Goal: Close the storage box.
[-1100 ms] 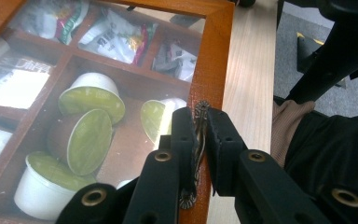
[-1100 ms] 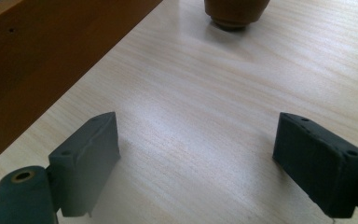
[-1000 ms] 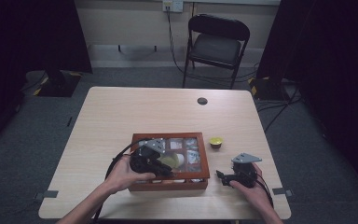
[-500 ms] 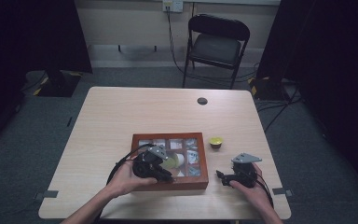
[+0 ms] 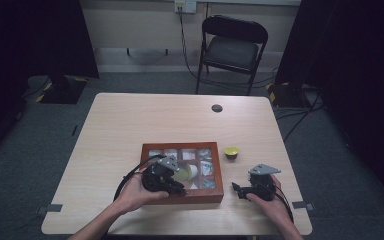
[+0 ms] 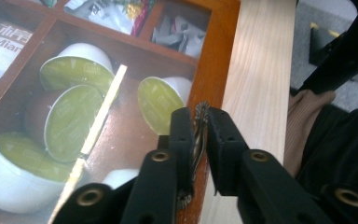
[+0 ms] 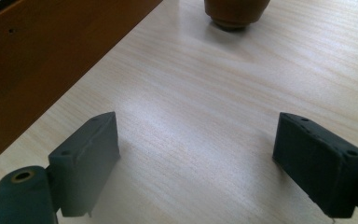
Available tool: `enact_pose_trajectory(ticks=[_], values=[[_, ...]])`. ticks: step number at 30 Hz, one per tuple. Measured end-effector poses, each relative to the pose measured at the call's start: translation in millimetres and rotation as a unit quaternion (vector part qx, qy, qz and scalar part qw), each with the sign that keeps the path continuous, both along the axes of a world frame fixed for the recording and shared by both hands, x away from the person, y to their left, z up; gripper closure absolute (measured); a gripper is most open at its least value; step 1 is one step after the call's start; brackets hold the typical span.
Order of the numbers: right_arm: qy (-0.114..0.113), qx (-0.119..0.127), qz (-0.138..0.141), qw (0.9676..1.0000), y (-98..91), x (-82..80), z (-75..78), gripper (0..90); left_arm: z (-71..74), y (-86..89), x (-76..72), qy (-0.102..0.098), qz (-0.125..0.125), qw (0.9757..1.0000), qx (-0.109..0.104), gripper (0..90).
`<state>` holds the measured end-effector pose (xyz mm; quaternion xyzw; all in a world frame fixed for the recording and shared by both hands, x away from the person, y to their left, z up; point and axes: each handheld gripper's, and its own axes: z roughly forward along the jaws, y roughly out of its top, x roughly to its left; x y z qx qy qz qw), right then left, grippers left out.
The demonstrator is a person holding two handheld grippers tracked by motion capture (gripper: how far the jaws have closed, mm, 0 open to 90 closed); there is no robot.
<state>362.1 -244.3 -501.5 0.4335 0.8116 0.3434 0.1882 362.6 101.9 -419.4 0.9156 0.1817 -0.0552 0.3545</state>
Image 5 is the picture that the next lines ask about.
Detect black floor cables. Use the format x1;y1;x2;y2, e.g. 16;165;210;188
274;89;326;143

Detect dark curtain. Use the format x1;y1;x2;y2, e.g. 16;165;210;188
0;0;100;168
274;0;384;214

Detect person's left hand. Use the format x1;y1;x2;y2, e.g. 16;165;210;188
113;170;170;215

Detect person's right hand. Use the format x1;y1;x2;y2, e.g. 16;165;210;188
245;174;293;225

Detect white ceramic cup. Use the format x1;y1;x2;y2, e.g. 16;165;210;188
179;163;199;191

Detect black folding chair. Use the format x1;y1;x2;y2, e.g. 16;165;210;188
195;14;269;96

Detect grey tape strip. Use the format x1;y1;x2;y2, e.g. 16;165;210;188
35;203;64;216
291;200;315;211

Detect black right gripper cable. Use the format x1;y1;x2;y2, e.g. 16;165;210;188
263;181;295;225

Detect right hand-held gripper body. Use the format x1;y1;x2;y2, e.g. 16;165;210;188
247;163;282;202

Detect wooden box with glass lid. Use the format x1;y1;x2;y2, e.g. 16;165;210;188
139;141;225;205

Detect white wall socket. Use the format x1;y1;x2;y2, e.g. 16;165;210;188
174;0;198;15

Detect group of white sachets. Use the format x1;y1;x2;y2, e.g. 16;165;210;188
148;147;217;190

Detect black stand base yellow tape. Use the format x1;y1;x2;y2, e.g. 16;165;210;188
34;74;88;105
265;81;314;109

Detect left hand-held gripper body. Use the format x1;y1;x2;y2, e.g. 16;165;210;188
141;155;181;194

